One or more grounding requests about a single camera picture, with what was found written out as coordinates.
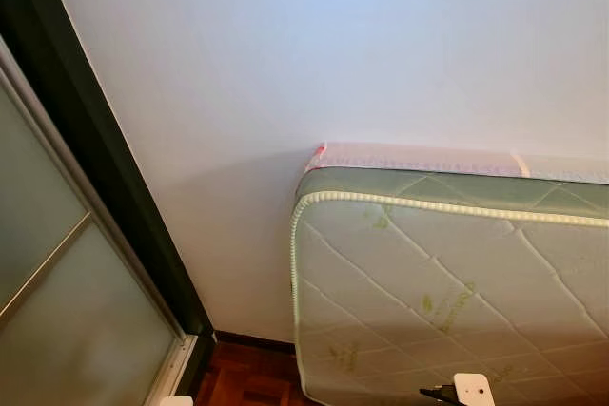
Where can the green quilted mattress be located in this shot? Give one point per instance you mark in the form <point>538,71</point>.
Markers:
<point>428,273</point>

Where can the dark wooden skirting board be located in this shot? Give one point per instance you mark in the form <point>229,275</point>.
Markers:
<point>252,340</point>

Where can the frosted glass sliding door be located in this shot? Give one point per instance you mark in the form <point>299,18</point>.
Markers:
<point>57,311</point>

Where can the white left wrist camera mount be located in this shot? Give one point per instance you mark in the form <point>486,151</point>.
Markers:
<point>177,401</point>

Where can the black door frame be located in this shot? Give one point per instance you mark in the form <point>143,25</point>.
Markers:
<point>76,111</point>

